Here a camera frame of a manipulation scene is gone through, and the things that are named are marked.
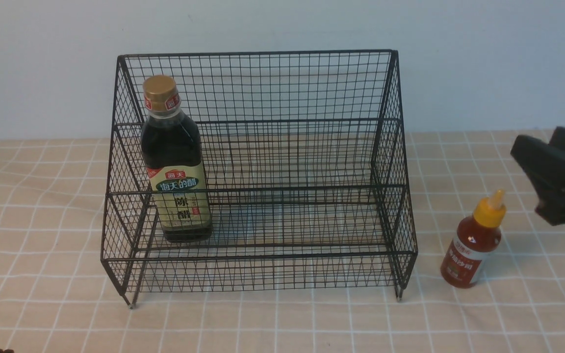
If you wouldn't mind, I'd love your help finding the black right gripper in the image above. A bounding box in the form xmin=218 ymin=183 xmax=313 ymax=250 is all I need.
xmin=511 ymin=126 xmax=565 ymax=226

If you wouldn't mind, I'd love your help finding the black wire mesh shelf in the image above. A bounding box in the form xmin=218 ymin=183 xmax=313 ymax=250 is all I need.
xmin=100 ymin=49 xmax=418 ymax=307

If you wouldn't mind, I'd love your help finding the beige checked tablecloth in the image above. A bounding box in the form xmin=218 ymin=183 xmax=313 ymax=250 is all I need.
xmin=0 ymin=130 xmax=565 ymax=353

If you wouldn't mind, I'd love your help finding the red sauce bottle yellow cap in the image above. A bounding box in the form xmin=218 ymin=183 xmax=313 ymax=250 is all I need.
xmin=440 ymin=189 xmax=507 ymax=289

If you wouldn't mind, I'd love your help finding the dark vinegar bottle gold cap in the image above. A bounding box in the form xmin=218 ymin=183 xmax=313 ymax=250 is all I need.
xmin=140 ymin=75 xmax=213 ymax=243

